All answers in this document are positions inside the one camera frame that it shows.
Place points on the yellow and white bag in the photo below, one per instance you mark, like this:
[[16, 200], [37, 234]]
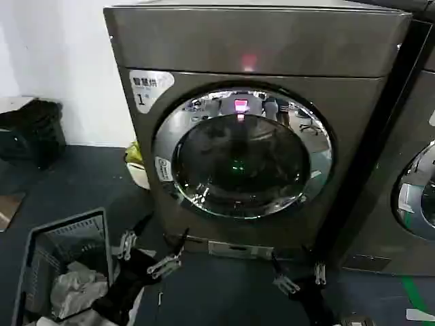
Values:
[[134, 159]]

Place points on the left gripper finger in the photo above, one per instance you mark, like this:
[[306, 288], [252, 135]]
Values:
[[166, 262], [128, 242]]

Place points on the black garment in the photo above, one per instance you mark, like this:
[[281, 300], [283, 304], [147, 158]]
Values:
[[108, 304]]

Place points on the grey dryer with white label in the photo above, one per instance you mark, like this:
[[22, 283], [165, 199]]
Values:
[[384, 176]]

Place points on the round glass dryer door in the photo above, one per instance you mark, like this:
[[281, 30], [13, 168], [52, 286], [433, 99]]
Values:
[[238, 159]]

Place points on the grey front-load dryer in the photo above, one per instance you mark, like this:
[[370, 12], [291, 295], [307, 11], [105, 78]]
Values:
[[258, 40]]

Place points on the black upright post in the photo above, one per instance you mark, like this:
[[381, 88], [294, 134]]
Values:
[[384, 102]]

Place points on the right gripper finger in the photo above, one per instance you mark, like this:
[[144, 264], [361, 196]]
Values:
[[319, 271], [284, 280]]

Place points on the black bin with bag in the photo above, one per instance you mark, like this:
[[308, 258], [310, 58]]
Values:
[[32, 136]]

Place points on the brown cardboard sheet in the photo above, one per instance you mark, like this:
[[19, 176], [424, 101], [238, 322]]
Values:
[[8, 208]]

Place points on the white cloth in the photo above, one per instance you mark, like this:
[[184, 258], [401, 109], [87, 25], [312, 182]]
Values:
[[46, 321]]

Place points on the chrome-ringed dryer door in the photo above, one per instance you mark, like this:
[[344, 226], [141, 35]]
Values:
[[413, 193]]

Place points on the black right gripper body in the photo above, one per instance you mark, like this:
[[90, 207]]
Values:
[[311, 305]]

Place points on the grey plastic laundry basket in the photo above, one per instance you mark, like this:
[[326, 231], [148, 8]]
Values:
[[32, 251]]

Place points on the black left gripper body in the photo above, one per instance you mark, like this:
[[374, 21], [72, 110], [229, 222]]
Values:
[[139, 268]]

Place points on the pale grey crumpled garment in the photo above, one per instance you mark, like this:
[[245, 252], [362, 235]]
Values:
[[76, 287]]

